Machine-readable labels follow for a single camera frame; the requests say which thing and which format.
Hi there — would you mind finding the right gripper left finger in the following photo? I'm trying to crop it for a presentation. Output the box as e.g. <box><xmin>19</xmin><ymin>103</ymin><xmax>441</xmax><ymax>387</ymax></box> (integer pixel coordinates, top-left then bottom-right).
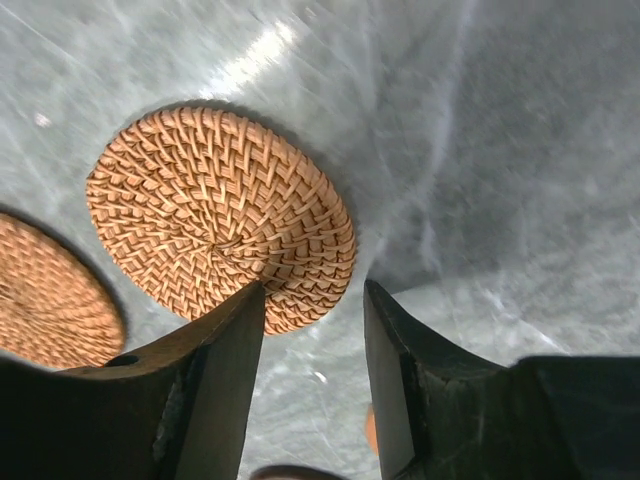
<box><xmin>1</xmin><ymin>282</ymin><xmax>265</xmax><ymax>479</ymax></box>

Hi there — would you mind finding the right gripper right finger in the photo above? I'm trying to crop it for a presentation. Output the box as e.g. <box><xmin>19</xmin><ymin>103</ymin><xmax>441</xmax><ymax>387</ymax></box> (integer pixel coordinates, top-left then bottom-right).
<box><xmin>364</xmin><ymin>281</ymin><xmax>639</xmax><ymax>479</ymax></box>

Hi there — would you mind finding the light wood coaster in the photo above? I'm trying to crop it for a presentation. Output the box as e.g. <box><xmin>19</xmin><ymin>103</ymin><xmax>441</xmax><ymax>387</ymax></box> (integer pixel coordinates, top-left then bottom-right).
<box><xmin>364</xmin><ymin>404</ymin><xmax>379</xmax><ymax>456</ymax></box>

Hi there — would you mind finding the woven rattan coaster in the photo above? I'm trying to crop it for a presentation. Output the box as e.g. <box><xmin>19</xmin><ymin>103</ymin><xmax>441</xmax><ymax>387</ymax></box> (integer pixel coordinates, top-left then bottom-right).
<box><xmin>86</xmin><ymin>107</ymin><xmax>356</xmax><ymax>335</ymax></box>
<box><xmin>1</xmin><ymin>213</ymin><xmax>126</xmax><ymax>369</ymax></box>

